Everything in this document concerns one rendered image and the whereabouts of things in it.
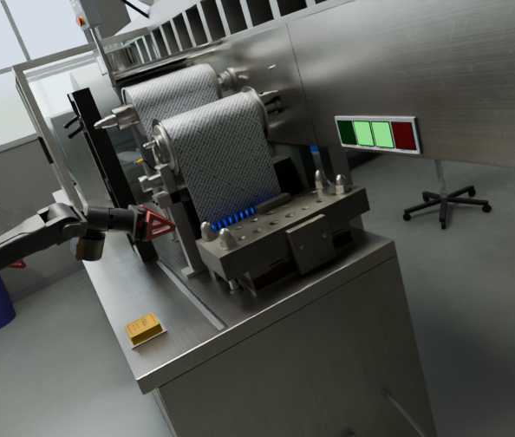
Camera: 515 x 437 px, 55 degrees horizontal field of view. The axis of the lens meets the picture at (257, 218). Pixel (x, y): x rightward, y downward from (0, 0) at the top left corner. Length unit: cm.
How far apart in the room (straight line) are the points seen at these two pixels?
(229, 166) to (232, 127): 10
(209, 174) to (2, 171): 339
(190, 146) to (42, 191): 341
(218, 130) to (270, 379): 60
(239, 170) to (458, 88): 60
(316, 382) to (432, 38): 78
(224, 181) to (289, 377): 49
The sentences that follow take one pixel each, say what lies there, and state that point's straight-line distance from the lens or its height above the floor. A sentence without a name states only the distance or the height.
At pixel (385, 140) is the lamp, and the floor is 117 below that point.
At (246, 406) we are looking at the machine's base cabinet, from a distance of 116.
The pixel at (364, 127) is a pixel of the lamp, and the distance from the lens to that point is 106.
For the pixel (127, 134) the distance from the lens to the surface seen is 222.
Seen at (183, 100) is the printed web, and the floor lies 133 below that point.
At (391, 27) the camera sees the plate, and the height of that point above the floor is 138.
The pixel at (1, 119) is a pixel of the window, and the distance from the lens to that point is 448.
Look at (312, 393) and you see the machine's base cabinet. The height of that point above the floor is 64.
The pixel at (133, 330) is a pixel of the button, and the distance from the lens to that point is 116.
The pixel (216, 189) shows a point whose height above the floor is 112.
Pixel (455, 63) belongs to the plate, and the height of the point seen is 131.
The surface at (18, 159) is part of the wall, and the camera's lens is 451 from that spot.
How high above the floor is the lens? 143
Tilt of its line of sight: 20 degrees down
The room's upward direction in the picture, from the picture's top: 18 degrees counter-clockwise
